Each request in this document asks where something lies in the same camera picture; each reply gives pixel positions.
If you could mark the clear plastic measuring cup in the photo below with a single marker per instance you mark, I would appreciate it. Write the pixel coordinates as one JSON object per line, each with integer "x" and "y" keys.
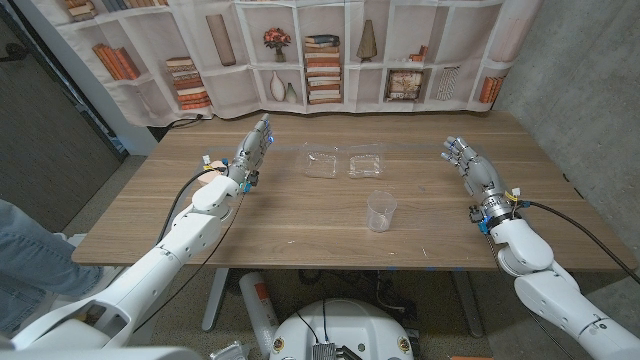
{"x": 380, "y": 210}

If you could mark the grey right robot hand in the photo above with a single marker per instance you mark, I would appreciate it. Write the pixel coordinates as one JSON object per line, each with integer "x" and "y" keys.
{"x": 482, "y": 180}

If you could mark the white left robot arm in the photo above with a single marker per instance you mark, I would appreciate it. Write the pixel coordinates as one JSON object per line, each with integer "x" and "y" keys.
{"x": 145, "y": 280}

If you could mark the clear plastic clamshell container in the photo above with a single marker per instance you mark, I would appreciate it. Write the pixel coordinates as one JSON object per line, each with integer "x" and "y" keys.
{"x": 320, "y": 165}

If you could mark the printed bookshelf backdrop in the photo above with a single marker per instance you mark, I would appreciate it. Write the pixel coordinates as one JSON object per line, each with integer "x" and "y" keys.
{"x": 225, "y": 90}

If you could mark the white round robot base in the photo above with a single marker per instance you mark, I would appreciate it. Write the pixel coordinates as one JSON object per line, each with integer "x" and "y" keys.
{"x": 350, "y": 325}

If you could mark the silver metal bracket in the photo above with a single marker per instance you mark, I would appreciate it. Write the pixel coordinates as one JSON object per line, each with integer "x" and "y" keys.
{"x": 230, "y": 352}

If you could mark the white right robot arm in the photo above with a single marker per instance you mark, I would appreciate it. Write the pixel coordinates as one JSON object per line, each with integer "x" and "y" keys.
{"x": 550, "y": 295}

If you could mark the white roll with orange label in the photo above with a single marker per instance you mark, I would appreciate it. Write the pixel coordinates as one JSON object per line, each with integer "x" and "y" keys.
{"x": 257, "y": 310}

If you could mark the peach jewelry box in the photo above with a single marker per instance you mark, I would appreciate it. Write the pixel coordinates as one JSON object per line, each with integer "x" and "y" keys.
{"x": 216, "y": 165}

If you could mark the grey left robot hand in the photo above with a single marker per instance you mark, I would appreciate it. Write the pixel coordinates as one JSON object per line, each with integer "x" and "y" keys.
{"x": 252, "y": 150}

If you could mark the person's leg in jeans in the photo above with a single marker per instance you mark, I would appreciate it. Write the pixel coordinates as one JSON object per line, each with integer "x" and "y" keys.
{"x": 35, "y": 260}

